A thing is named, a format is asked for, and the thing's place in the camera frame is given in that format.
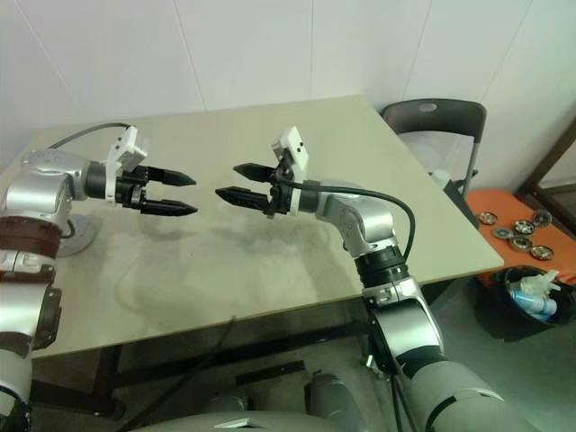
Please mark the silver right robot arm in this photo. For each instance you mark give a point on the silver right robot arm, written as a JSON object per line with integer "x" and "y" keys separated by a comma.
{"x": 373, "y": 225}

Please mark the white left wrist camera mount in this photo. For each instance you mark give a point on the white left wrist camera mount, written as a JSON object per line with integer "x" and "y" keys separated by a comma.
{"x": 130, "y": 144}

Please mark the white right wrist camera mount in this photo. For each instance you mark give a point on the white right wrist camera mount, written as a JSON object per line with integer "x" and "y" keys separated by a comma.
{"x": 297, "y": 144}

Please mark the black metal table frame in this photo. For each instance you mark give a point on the black metal table frame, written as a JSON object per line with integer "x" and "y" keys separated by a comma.
{"x": 110, "y": 382}

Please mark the white plastic scrap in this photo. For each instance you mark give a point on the white plastic scrap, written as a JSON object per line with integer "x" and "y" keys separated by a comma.
{"x": 537, "y": 283}

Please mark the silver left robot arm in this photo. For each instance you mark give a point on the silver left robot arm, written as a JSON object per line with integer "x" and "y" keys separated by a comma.
{"x": 27, "y": 198}

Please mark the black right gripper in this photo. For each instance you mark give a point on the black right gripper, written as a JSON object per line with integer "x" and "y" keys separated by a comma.
{"x": 279, "y": 200}

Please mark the dark grey rounded shape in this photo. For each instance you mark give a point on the dark grey rounded shape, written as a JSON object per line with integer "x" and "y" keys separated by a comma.
{"x": 229, "y": 398}
{"x": 328, "y": 396}

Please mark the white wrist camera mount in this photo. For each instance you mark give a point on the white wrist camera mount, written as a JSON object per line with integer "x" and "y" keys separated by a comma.
{"x": 297, "y": 144}
{"x": 130, "y": 144}

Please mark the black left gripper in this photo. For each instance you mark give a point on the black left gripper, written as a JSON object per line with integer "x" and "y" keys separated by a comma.
{"x": 128, "y": 191}

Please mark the dark wooden shelf frame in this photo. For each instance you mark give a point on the dark wooden shelf frame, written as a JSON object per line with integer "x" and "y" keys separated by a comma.
{"x": 558, "y": 148}

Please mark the black waste bin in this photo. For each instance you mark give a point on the black waste bin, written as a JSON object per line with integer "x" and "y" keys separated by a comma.
{"x": 495, "y": 315}

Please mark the grey round metal disc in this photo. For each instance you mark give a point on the grey round metal disc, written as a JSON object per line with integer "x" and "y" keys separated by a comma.
{"x": 83, "y": 238}

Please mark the blue plastic bottle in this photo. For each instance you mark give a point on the blue plastic bottle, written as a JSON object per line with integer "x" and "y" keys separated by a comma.
{"x": 533, "y": 306}

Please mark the black folding chair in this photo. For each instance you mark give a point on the black folding chair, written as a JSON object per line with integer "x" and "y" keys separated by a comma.
{"x": 450, "y": 117}

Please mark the black flat floor strip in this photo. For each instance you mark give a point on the black flat floor strip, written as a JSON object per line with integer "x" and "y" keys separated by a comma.
{"x": 270, "y": 371}

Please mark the orange fabric seat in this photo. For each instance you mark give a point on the orange fabric seat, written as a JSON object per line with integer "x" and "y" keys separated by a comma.
{"x": 495, "y": 202}

